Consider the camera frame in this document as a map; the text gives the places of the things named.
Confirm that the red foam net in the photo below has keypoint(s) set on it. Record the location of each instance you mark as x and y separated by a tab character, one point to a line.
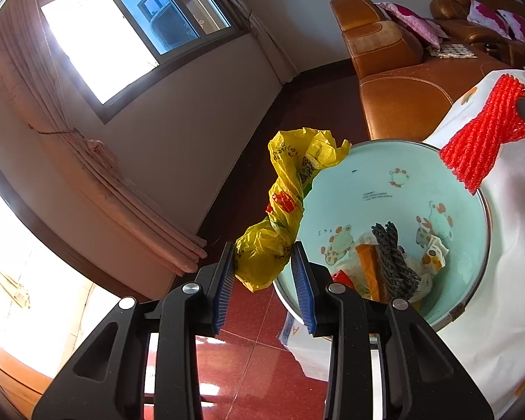
481	144

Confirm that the brown leather sofa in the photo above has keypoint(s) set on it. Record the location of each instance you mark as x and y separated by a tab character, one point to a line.
455	8

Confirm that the beige curtain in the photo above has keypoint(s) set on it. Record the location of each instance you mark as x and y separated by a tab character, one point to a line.
92	162

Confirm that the light green trash bin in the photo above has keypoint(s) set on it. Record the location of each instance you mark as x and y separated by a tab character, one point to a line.
376	183

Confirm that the checkered cloth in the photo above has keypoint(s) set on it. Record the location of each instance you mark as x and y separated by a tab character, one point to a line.
455	51

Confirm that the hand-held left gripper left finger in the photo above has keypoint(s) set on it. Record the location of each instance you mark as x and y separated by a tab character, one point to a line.
223	288

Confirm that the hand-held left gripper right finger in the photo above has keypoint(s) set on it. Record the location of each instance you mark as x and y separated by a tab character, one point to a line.
304	288

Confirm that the window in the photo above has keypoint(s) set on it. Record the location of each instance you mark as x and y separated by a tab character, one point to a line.
179	8

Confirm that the dark grey foam net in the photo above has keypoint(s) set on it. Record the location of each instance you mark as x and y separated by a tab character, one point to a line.
393	262

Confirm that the pink floral pillow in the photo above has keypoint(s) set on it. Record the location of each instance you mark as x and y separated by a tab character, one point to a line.
411	19
523	28
488	17

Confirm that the white printed tablecloth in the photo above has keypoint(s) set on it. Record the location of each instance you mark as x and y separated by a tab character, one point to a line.
507	271

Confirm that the brown leather armchair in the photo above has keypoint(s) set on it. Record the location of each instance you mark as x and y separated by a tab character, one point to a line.
402	96

